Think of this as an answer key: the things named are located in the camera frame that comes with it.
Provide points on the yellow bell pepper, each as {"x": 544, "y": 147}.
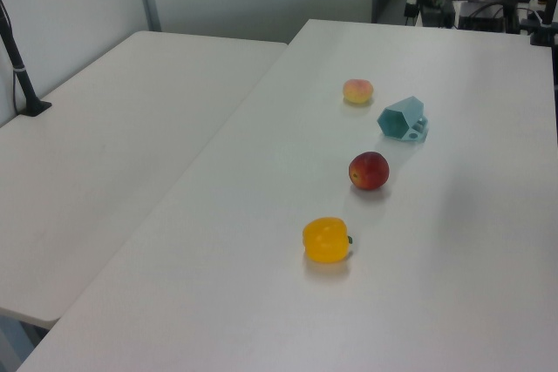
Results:
{"x": 325, "y": 239}

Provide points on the black camera stand pole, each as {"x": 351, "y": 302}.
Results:
{"x": 22, "y": 80}

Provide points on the black equipment box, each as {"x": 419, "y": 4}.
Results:
{"x": 438, "y": 8}

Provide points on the pale pink yellow peach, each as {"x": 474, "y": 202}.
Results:
{"x": 358, "y": 91}

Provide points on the black clamp with pole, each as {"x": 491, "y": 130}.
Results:
{"x": 544, "y": 32}

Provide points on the teal hexagonal mug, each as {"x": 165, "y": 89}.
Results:
{"x": 394, "y": 123}

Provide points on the dark red apple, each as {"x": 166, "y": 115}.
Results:
{"x": 369, "y": 171}

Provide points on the white adjoining table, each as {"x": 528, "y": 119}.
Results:
{"x": 109, "y": 150}

